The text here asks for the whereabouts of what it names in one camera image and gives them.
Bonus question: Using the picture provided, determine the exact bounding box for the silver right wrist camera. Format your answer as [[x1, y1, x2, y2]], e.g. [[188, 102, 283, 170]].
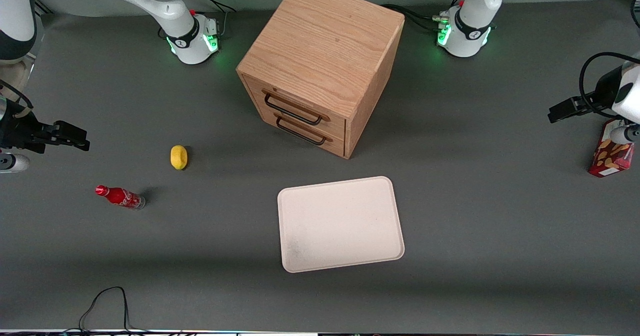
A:
[[0, 153, 31, 174]]

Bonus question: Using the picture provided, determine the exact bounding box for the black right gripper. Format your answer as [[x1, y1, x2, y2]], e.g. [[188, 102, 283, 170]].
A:
[[0, 110, 91, 154]]

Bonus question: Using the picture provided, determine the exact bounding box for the yellow lemon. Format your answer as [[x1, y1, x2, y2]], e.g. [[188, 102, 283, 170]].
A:
[[170, 145, 189, 170]]

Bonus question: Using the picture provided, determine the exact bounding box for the wooden drawer front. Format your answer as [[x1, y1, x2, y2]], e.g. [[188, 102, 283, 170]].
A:
[[242, 74, 347, 137], [250, 107, 346, 158]]

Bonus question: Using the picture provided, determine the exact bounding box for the red cookie box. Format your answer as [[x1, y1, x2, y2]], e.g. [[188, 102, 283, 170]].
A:
[[588, 118, 636, 178]]

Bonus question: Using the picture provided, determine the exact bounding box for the red cola bottle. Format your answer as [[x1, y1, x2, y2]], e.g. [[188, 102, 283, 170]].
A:
[[95, 185, 146, 210]]

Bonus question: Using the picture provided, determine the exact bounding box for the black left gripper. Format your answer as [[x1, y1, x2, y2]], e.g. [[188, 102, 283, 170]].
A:
[[548, 66, 624, 124]]

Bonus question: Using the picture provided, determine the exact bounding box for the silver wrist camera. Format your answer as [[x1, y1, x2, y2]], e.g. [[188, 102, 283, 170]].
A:
[[609, 125, 640, 145], [0, 153, 31, 174]]

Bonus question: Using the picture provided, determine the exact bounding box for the black looped floor cable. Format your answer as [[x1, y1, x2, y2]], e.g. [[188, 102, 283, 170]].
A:
[[77, 286, 151, 334]]

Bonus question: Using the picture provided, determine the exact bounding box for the black wire drawer handle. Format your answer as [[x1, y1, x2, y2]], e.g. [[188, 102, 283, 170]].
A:
[[263, 91, 331, 126], [274, 114, 334, 146]]

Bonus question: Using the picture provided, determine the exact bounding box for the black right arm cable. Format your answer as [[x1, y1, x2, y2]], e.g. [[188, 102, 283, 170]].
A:
[[0, 80, 35, 122]]

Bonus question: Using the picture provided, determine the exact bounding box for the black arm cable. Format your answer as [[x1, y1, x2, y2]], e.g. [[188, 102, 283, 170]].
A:
[[579, 52, 640, 117], [0, 80, 35, 122]]

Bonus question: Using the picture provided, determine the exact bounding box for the wooden drawer cabinet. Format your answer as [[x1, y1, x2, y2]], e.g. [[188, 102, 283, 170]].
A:
[[236, 0, 406, 160]]

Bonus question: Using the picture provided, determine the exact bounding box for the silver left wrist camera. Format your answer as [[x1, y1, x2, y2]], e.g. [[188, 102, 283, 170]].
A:
[[609, 125, 640, 145]]

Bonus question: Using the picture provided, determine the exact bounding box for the cream rectangular tray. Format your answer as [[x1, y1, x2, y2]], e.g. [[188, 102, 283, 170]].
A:
[[277, 176, 405, 273]]

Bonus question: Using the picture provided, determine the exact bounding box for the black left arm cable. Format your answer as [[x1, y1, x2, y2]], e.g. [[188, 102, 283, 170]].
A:
[[579, 52, 640, 117]]

